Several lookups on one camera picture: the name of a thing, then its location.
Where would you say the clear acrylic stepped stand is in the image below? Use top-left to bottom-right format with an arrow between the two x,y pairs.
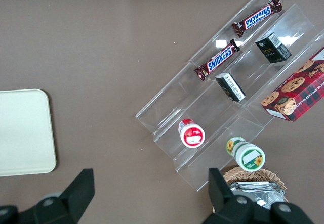
135,0 -> 324,192

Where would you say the beige plastic serving tray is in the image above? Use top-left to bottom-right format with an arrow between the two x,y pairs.
0,89 -> 57,177

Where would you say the red strawberry yogurt cup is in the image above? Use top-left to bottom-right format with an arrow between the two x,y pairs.
177,118 -> 206,148

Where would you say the silver foil tray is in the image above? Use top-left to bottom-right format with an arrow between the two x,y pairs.
229,181 -> 287,211

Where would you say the light tan wicker basket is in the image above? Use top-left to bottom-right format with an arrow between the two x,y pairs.
212,167 -> 289,213

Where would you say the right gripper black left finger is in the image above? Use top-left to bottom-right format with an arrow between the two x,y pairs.
17,168 -> 96,224

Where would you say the green sunflower yogurt cup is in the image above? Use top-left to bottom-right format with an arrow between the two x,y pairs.
226,136 -> 266,172

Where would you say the small black carton box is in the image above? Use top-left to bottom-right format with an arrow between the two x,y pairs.
254,32 -> 292,64
215,72 -> 246,102

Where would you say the brown Snickers bar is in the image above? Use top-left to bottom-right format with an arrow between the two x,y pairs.
194,39 -> 240,82
232,0 -> 283,38

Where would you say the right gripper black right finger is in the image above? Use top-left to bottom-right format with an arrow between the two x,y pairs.
201,167 -> 269,224

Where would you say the red tartan cookie box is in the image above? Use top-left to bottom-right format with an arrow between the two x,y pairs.
260,47 -> 324,122

